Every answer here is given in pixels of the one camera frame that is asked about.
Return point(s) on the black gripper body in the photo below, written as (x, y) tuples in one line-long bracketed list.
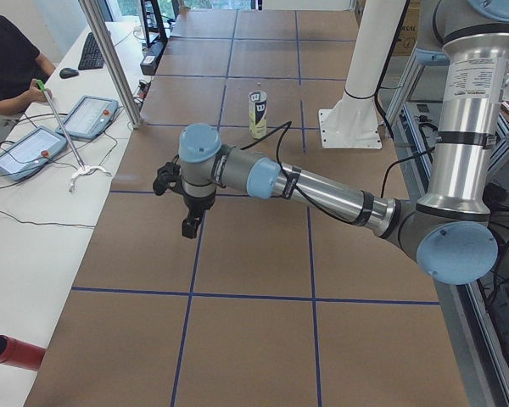
[(197, 206)]

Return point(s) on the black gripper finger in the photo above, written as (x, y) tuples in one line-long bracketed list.
[(190, 227)]

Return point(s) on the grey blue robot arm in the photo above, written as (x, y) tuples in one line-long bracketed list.
[(445, 231)]

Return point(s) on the clear tennis ball can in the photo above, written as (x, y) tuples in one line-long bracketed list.
[(257, 113)]

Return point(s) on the grabber reacher stick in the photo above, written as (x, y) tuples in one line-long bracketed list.
[(63, 131)]

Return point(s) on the far teach pendant tablet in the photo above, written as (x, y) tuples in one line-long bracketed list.
[(89, 117)]

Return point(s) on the teach pendant tablet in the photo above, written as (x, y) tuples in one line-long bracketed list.
[(31, 153), (89, 117)]

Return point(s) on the near teach pendant tablet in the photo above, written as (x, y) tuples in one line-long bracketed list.
[(31, 153)]

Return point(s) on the black keyboard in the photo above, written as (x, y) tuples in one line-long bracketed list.
[(91, 56)]

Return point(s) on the black computer mouse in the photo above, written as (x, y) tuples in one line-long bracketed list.
[(67, 73)]

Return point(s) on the red cylinder tube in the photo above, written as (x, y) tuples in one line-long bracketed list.
[(20, 354)]

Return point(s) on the person in black shirt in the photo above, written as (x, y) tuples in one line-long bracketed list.
[(22, 65)]

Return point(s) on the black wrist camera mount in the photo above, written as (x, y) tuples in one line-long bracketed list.
[(168, 178)]

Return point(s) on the aluminium frame post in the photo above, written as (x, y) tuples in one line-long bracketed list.
[(99, 29)]

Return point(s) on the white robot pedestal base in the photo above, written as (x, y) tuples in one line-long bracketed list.
[(353, 123)]

